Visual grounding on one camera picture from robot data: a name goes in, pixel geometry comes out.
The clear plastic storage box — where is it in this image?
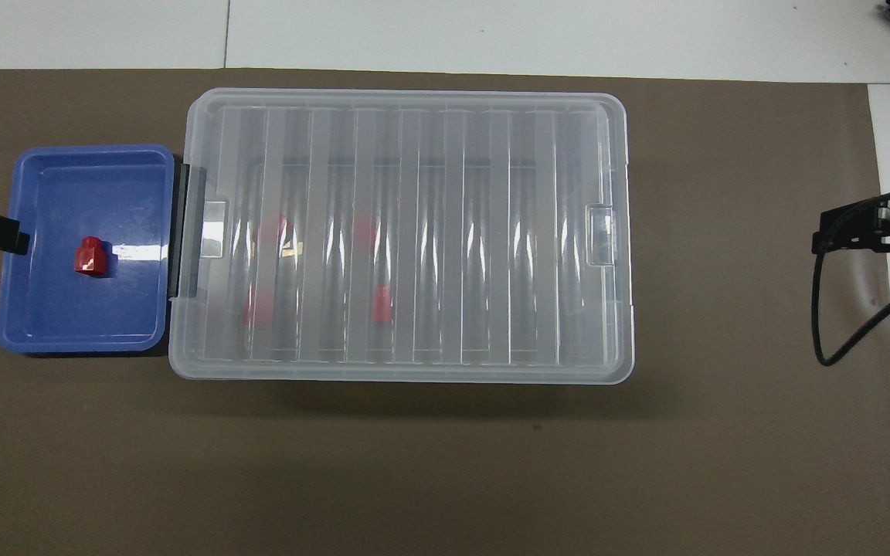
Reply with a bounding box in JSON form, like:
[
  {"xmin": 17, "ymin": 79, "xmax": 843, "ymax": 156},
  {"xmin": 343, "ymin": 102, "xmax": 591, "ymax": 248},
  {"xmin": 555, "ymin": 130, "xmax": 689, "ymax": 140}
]
[{"xmin": 171, "ymin": 93, "xmax": 633, "ymax": 381}]

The red block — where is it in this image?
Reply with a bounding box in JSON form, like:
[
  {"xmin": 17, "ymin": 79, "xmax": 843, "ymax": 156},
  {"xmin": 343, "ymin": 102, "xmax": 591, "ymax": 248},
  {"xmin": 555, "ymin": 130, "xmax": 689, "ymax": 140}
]
[
  {"xmin": 74, "ymin": 236, "xmax": 110, "ymax": 276},
  {"xmin": 242, "ymin": 290, "xmax": 276, "ymax": 327},
  {"xmin": 253, "ymin": 216, "xmax": 290, "ymax": 244}
]

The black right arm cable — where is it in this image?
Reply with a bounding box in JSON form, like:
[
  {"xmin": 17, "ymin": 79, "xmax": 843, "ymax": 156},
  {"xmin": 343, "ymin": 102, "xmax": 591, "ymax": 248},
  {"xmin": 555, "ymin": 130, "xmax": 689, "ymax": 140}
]
[{"xmin": 810, "ymin": 188, "xmax": 890, "ymax": 367}]

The blue plastic tray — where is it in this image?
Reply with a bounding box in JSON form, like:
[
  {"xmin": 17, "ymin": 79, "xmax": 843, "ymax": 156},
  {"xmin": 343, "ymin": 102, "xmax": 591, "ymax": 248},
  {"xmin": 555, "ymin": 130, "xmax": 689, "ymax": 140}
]
[{"xmin": 0, "ymin": 144, "xmax": 175, "ymax": 354}]

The clear ribbed plastic lid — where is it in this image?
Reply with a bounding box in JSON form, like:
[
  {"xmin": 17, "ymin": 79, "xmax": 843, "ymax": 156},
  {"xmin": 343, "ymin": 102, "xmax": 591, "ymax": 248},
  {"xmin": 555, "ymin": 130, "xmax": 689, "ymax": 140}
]
[{"xmin": 167, "ymin": 87, "xmax": 637, "ymax": 385}]

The brown paper table mat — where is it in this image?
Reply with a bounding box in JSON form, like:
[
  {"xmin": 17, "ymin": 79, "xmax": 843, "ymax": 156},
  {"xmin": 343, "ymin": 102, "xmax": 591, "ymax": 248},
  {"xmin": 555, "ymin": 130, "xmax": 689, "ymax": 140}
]
[{"xmin": 0, "ymin": 68, "xmax": 890, "ymax": 556}]

